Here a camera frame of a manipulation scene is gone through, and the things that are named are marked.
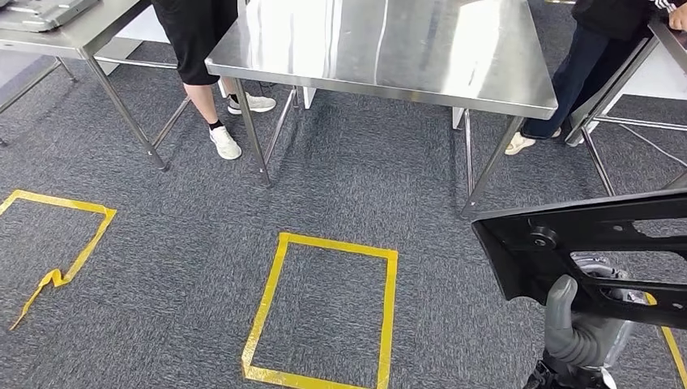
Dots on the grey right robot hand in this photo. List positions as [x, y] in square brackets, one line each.
[585, 343]

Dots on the long black plastic car part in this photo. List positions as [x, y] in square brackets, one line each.
[510, 268]

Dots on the steel workbench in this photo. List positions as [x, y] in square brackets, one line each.
[375, 48]

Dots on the grey metal sheet part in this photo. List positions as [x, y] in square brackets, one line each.
[43, 13]

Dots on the yellow floor tape square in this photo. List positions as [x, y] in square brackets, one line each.
[387, 322]
[670, 343]
[64, 203]

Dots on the person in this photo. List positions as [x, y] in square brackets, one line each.
[579, 75]
[198, 43]

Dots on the steel table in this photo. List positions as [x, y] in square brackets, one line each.
[671, 43]
[80, 32]

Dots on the loose yellow tape strip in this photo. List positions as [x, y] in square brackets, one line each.
[53, 278]

